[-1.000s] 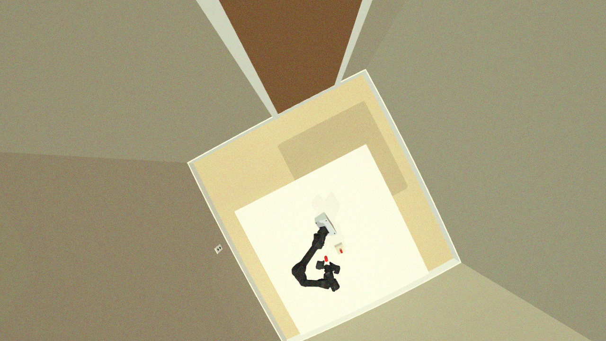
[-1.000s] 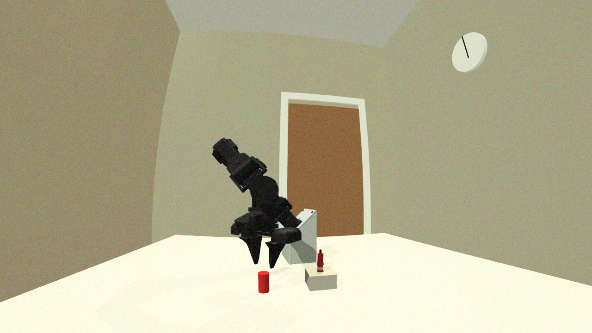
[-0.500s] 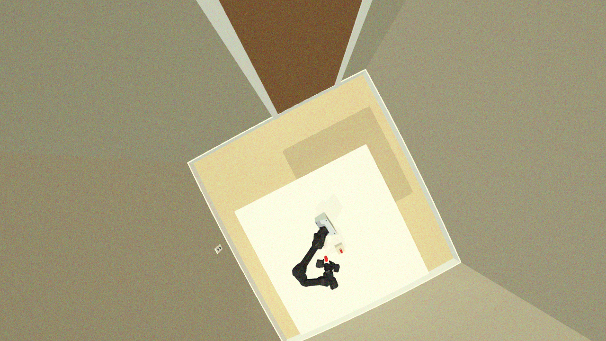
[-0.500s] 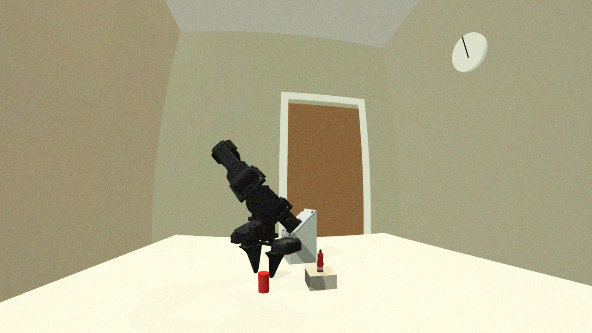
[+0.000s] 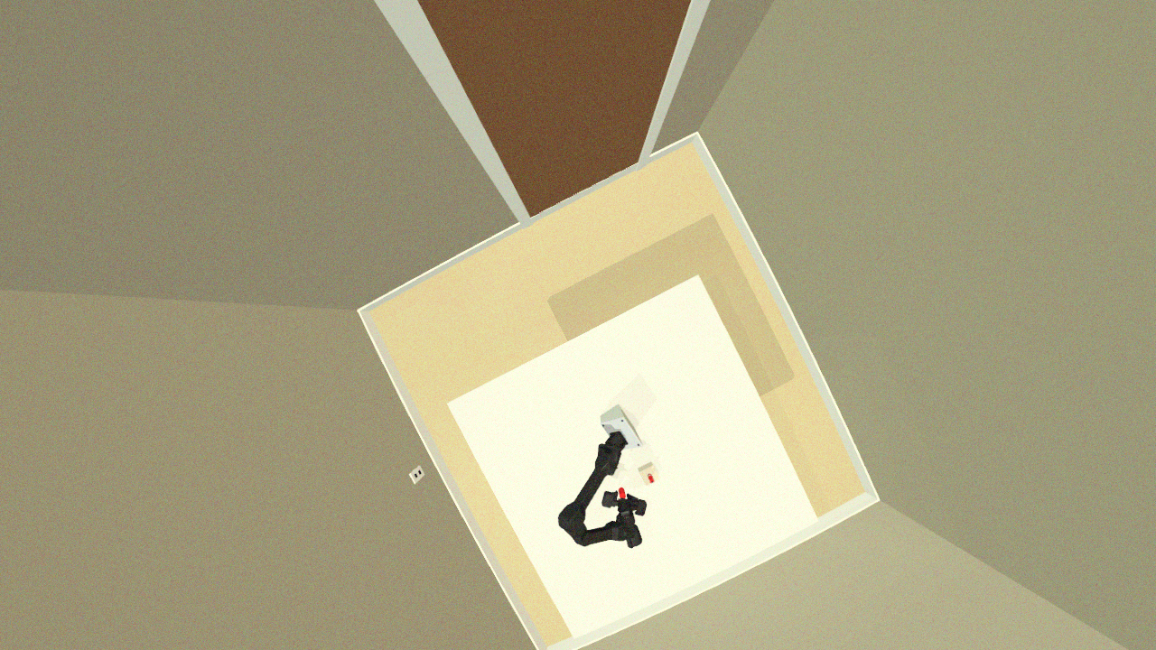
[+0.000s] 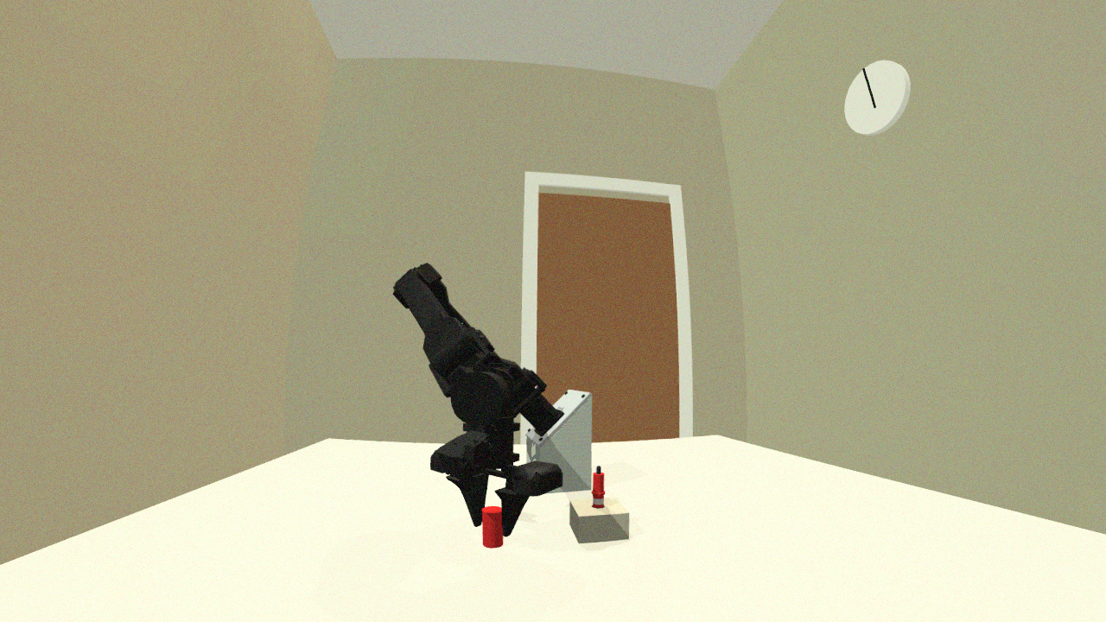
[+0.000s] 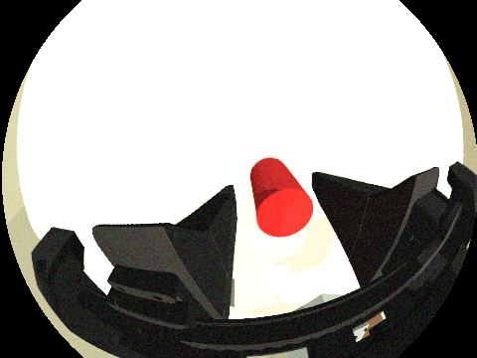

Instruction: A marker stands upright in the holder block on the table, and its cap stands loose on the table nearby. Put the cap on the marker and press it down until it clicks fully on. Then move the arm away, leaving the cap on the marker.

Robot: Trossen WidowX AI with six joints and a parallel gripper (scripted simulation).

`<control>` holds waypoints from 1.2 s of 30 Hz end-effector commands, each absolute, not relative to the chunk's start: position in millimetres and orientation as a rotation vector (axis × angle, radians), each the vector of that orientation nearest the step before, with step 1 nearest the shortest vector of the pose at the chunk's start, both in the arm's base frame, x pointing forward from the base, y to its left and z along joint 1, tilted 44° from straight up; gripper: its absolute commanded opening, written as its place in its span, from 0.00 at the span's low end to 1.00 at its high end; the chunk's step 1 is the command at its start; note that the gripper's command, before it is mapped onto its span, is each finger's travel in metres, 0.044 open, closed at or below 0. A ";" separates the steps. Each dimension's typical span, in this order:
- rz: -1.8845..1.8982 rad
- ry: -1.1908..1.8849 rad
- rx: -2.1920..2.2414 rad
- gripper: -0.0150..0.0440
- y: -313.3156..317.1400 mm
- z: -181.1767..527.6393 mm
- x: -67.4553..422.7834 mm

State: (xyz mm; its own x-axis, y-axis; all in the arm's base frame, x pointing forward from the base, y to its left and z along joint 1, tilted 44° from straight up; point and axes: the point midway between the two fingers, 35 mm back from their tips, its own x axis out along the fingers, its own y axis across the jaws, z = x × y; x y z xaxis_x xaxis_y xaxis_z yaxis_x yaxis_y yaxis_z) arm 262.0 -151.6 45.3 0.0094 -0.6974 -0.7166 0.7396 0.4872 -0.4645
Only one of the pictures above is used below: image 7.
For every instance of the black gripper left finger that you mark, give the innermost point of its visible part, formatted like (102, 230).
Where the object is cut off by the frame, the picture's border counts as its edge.
(200, 249)

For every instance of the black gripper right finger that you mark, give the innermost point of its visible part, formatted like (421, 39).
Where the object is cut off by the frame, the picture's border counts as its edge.
(369, 219)

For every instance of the beige square block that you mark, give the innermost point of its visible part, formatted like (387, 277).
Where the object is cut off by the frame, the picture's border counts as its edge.
(233, 294)

